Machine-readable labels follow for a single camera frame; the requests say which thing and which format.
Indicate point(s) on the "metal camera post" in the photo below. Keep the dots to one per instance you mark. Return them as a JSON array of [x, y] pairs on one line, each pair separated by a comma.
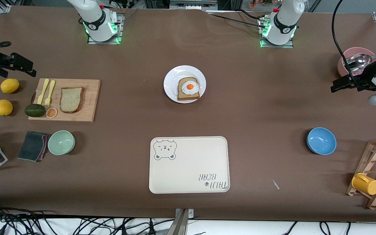
[[181, 225]]

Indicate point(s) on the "orange slice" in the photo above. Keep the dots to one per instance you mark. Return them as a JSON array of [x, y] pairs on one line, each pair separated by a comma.
[[51, 113]]

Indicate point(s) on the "yellow lemon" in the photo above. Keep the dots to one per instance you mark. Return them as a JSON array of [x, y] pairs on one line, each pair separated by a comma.
[[3, 107], [9, 86]]

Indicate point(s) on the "dark grey folded cloth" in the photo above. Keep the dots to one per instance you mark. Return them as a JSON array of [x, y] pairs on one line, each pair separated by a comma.
[[31, 147]]

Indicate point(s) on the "yellow mug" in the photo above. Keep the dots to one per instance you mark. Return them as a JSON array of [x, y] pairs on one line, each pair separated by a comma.
[[367, 185]]

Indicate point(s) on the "toast with fried egg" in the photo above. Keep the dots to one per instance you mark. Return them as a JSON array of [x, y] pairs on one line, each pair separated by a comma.
[[188, 98]]

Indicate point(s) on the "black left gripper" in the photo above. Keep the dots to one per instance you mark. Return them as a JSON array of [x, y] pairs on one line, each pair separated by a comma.
[[366, 77]]

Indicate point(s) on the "cream bear print tray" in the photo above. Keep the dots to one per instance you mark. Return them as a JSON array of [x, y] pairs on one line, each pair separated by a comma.
[[188, 166]]

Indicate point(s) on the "white round plate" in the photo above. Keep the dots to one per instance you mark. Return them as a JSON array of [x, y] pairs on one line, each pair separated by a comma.
[[171, 85]]

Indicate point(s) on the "mint green bowl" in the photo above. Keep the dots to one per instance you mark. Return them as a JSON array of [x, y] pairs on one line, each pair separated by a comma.
[[60, 143]]

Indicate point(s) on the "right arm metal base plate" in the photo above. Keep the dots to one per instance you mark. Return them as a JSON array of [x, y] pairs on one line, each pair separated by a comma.
[[104, 42]]

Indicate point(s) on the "yellow plastic fork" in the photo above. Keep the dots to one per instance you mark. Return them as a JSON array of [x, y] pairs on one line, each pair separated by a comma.
[[51, 88]]

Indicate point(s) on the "blue bowl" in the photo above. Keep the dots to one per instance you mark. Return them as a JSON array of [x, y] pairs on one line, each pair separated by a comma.
[[321, 141]]

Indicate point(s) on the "pink bowl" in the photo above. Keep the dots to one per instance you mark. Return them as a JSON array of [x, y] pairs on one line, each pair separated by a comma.
[[357, 50]]

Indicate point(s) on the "pale seeded bread slice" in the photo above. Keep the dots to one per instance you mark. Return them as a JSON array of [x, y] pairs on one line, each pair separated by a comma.
[[71, 99]]

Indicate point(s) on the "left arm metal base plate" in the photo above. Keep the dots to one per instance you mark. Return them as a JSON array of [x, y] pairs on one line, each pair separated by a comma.
[[276, 46]]

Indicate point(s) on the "small white scrap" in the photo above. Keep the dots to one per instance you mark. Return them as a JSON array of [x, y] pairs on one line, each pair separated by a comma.
[[276, 184]]

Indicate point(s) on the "bamboo cutting board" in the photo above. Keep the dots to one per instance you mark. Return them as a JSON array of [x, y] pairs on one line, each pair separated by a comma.
[[90, 107]]

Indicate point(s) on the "yellow plastic knife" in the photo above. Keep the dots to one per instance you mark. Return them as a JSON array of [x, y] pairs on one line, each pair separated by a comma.
[[43, 91]]

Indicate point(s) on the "fried egg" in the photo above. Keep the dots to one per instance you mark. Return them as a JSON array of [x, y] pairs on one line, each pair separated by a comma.
[[188, 91]]

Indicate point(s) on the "metal scoop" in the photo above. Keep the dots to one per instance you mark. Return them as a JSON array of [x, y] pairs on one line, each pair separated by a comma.
[[359, 61]]

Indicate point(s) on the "grey equipment box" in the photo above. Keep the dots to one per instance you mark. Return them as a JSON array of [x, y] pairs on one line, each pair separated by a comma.
[[193, 4]]

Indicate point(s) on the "wooden cup rack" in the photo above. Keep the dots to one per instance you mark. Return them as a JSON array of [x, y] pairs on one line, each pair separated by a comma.
[[366, 166]]

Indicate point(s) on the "colourful artificial flowers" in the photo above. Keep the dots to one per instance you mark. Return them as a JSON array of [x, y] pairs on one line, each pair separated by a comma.
[[259, 3]]

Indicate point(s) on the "green avocado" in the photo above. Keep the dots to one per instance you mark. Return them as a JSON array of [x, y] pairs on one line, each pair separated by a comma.
[[34, 110]]

